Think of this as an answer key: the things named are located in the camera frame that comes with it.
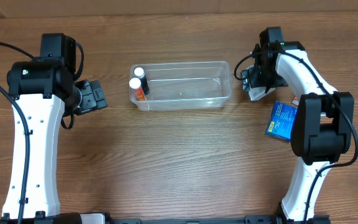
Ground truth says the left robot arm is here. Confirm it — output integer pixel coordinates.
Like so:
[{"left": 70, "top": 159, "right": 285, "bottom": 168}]
[{"left": 0, "top": 33, "right": 111, "bottom": 223}]

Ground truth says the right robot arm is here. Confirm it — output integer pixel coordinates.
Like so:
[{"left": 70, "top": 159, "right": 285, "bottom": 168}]
[{"left": 234, "top": 27, "right": 358, "bottom": 223}]

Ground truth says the orange tube white cap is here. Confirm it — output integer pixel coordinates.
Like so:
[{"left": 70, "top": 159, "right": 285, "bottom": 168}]
[{"left": 129, "top": 78, "right": 147, "bottom": 101}]

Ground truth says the clear plastic container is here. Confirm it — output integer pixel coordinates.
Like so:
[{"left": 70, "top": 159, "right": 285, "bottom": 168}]
[{"left": 129, "top": 61, "right": 232, "bottom": 111}]

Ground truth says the white medicine box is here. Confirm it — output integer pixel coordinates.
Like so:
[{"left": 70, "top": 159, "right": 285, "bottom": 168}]
[{"left": 249, "top": 87, "right": 275, "bottom": 101}]

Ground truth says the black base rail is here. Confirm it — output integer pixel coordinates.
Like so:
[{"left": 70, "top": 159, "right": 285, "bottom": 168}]
[{"left": 79, "top": 212, "right": 331, "bottom": 224}]

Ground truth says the black tube white cap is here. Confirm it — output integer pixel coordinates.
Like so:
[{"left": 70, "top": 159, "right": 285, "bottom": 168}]
[{"left": 134, "top": 67, "right": 150, "bottom": 95}]

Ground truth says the blue box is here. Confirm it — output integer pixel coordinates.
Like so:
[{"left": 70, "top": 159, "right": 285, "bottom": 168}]
[{"left": 265, "top": 101, "right": 297, "bottom": 142}]

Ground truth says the red box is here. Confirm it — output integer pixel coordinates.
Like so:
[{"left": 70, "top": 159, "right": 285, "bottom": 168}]
[{"left": 291, "top": 96, "right": 299, "bottom": 106}]

